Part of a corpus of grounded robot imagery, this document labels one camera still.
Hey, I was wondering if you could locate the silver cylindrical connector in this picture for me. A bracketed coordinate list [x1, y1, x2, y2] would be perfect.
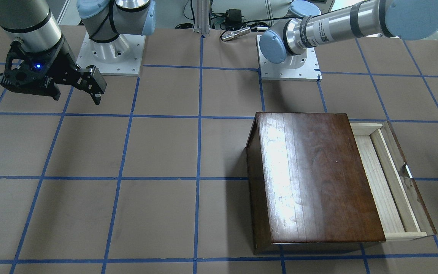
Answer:
[220, 27, 251, 42]

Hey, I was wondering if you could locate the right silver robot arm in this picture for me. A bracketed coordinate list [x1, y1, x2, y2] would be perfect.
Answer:
[0, 0, 156, 105]

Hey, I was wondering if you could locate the black power brick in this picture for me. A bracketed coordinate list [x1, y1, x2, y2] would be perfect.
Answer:
[225, 8, 242, 24]

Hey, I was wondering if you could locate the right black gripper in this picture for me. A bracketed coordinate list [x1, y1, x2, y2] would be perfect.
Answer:
[5, 36, 107, 105]

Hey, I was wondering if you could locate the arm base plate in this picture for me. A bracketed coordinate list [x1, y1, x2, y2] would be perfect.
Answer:
[76, 33, 146, 76]
[257, 35, 323, 81]

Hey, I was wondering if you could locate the dark wooden drawer cabinet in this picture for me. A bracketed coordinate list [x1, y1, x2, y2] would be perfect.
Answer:
[245, 112, 386, 255]

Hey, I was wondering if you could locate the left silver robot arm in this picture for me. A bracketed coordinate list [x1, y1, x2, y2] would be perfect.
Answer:
[259, 0, 438, 64]

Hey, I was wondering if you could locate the aluminium frame post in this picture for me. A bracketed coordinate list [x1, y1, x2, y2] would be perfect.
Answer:
[190, 0, 212, 38]

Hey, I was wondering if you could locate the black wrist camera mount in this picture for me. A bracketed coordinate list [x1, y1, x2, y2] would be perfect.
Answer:
[0, 73, 61, 101]

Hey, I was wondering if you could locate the light wooden drawer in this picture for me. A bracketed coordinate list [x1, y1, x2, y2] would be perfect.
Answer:
[351, 121, 437, 242]

